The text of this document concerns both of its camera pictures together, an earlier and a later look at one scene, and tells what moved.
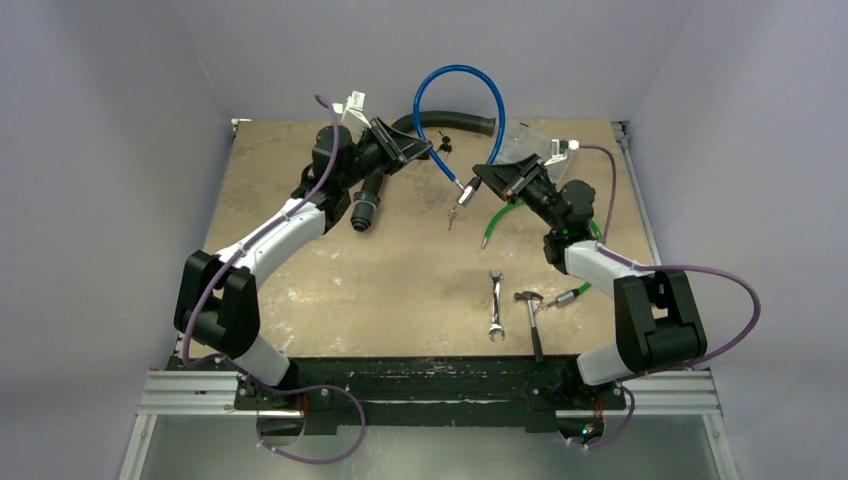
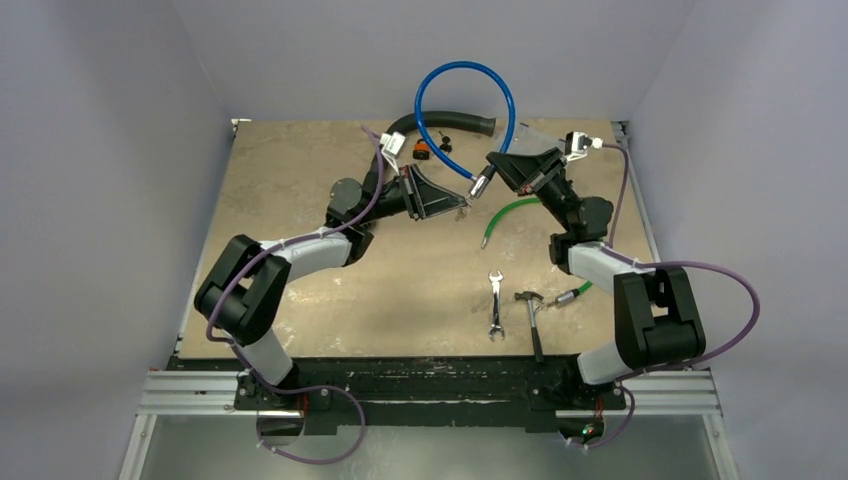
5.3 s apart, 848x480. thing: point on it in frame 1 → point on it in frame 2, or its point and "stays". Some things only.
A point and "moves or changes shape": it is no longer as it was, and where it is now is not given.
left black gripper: [398, 149] → [420, 196]
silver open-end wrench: [496, 276] stays
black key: [446, 146] stays
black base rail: [534, 391] stays
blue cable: [503, 112] moves or changes shape
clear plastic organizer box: [519, 140] stays
